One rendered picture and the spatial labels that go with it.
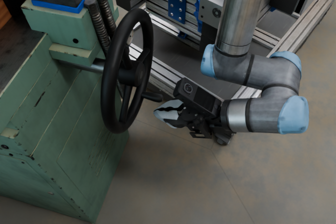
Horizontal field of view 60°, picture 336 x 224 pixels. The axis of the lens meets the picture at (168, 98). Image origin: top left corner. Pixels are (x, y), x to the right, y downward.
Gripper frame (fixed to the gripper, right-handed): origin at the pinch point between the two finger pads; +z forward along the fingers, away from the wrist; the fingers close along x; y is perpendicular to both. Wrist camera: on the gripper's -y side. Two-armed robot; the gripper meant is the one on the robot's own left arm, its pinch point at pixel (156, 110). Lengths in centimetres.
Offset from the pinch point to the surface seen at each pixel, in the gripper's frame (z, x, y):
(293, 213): -17, 7, 89
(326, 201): -29, 18, 95
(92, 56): 4.5, -0.4, -21.1
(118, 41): -7.6, -2.3, -25.1
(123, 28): -7.5, 0.8, -25.7
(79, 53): 5.6, -1.6, -23.5
